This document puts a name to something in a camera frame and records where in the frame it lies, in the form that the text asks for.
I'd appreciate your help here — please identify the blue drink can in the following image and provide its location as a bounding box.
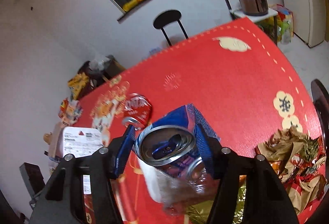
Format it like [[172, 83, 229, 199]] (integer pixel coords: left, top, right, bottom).
[[132, 103, 221, 179]]

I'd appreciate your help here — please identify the cream refrigerator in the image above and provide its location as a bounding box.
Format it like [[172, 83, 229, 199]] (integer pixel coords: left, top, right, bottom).
[[276, 0, 328, 48]]

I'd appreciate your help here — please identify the white labelled food tray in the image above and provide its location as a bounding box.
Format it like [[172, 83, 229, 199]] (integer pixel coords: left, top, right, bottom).
[[53, 126, 104, 196]]

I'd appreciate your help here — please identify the black box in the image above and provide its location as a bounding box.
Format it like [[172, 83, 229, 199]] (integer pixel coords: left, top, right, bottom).
[[19, 162, 45, 196]]

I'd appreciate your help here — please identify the colourful shopping bag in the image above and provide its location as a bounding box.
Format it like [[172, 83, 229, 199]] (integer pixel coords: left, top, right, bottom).
[[259, 4, 294, 45]]

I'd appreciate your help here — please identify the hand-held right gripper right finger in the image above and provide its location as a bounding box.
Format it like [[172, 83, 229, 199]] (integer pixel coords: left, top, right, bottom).
[[194, 123, 300, 224]]

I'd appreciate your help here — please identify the red white snack box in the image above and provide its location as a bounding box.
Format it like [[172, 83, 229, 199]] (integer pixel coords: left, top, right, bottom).
[[58, 98, 84, 125]]

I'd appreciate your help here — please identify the dark round chair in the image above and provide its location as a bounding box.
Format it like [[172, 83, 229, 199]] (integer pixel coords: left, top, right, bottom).
[[310, 79, 329, 142]]

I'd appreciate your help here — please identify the red drink can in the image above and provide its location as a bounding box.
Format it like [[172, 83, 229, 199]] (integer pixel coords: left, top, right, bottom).
[[122, 93, 153, 130]]

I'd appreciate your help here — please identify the clear plastic bag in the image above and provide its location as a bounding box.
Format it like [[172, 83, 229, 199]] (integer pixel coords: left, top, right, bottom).
[[89, 53, 114, 73]]

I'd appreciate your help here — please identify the crumpled wrapper pile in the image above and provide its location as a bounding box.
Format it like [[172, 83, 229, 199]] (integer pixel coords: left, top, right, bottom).
[[254, 128, 329, 215]]

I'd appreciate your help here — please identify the red printed tablecloth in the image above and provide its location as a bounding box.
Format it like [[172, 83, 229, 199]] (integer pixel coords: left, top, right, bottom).
[[77, 16, 326, 224]]

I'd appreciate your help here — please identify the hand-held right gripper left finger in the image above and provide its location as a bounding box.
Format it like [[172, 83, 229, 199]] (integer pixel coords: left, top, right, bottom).
[[29, 124, 137, 224]]

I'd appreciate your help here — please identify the black round stool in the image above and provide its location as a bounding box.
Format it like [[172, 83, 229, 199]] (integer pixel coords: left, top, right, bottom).
[[153, 9, 188, 47]]

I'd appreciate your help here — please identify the brown cardboard box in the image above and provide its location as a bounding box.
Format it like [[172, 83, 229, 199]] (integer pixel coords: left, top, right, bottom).
[[103, 59, 126, 81]]

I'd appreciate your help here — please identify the yellow snack bag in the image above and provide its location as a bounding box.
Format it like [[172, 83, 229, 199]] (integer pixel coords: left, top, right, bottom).
[[67, 72, 90, 100]]

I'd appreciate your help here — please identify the small white table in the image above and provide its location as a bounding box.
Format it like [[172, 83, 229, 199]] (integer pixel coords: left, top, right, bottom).
[[233, 7, 279, 45]]

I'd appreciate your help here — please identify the yellow packet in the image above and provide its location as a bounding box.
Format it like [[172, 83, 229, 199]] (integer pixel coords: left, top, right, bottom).
[[122, 0, 146, 12]]

